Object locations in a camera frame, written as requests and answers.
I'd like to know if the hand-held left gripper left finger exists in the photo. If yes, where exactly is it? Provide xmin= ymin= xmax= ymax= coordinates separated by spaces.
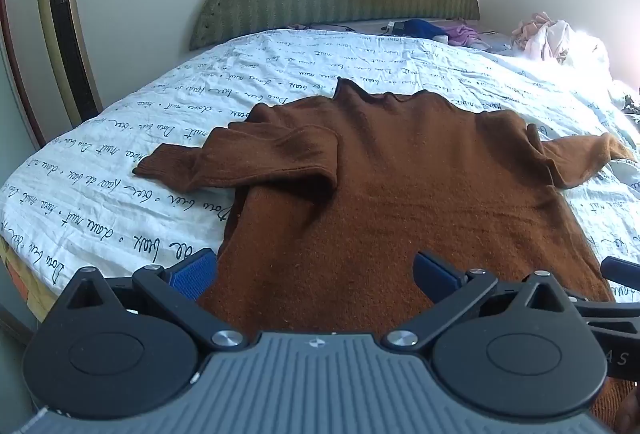
xmin=59 ymin=248 xmax=249 ymax=355

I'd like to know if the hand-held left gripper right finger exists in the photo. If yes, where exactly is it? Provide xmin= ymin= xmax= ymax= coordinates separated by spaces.
xmin=381 ymin=250 xmax=576 ymax=355

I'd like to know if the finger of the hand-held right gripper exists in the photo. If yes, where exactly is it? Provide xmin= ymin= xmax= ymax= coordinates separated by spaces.
xmin=567 ymin=294 xmax=640 ymax=331
xmin=600 ymin=256 xmax=640 ymax=291

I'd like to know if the brown knit sweater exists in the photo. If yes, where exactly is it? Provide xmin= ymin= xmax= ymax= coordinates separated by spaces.
xmin=132 ymin=77 xmax=637 ymax=425

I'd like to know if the pink clothes pile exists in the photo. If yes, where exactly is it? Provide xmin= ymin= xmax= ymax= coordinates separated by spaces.
xmin=511 ymin=12 xmax=576 ymax=63

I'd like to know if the orange patterned bed sheet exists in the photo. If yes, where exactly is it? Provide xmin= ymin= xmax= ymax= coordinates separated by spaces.
xmin=0 ymin=238 xmax=63 ymax=322

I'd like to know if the white script-printed bed blanket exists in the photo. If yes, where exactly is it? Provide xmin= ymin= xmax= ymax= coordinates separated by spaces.
xmin=0 ymin=28 xmax=640 ymax=309

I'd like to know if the white fluffy cloth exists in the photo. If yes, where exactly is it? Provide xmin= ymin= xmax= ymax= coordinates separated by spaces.
xmin=567 ymin=28 xmax=618 ymax=82

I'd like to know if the purple cloth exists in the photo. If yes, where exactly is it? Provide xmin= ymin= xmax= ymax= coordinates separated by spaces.
xmin=444 ymin=24 xmax=483 ymax=47

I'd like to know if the blue cloth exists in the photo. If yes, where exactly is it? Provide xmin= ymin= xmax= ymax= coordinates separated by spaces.
xmin=402 ymin=18 xmax=448 ymax=39

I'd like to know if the gold tower fan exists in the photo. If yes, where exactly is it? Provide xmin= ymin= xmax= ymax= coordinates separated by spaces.
xmin=34 ymin=0 xmax=104 ymax=129

